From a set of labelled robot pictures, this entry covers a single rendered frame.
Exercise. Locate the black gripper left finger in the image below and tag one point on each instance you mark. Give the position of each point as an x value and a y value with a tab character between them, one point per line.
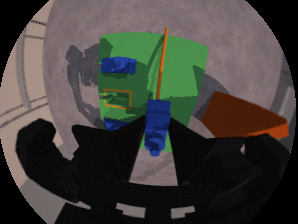
122	144

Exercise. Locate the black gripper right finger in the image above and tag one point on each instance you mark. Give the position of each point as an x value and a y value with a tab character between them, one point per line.
191	151

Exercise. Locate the blue micro servo with orange cable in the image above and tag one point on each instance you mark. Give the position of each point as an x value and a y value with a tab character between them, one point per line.
158	115

